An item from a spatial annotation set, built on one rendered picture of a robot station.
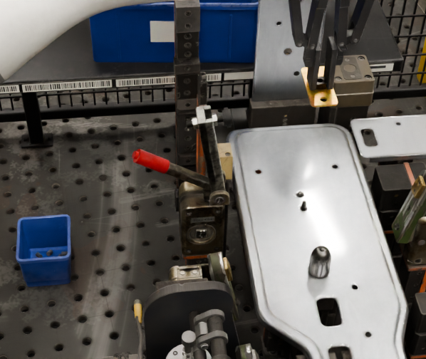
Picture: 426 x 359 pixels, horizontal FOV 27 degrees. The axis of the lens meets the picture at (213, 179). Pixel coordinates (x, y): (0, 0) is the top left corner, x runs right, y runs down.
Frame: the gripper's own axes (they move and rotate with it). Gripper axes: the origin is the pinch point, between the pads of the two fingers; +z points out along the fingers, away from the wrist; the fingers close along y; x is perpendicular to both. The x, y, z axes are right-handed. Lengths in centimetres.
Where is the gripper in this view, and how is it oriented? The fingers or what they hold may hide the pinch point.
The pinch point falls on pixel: (322, 63)
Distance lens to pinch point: 124.7
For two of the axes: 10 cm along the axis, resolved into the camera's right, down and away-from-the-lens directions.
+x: -1.2, -7.1, 6.9
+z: -0.2, 7.0, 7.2
